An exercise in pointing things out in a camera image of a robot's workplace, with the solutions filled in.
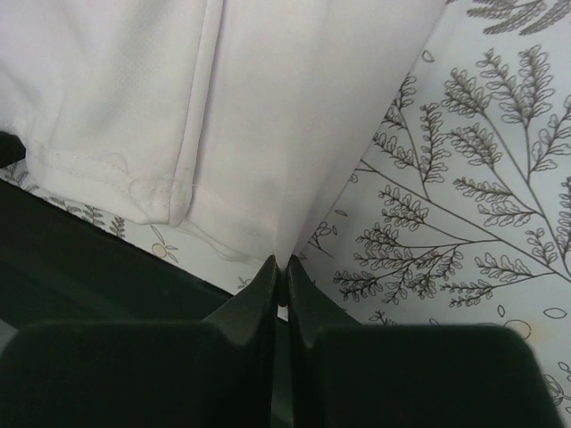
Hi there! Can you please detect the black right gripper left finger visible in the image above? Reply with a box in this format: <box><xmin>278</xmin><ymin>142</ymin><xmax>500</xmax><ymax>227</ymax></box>
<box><xmin>1</xmin><ymin>258</ymin><xmax>277</xmax><ymax>427</ymax></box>

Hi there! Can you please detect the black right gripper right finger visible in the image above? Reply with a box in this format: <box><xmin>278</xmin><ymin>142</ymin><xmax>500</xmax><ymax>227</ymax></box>
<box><xmin>286</xmin><ymin>258</ymin><xmax>562</xmax><ymax>427</ymax></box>

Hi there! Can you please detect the white t shirt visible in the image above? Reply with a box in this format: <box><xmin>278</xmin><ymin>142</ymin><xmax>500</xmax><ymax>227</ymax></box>
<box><xmin>1</xmin><ymin>1</ymin><xmax>445</xmax><ymax>267</ymax></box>

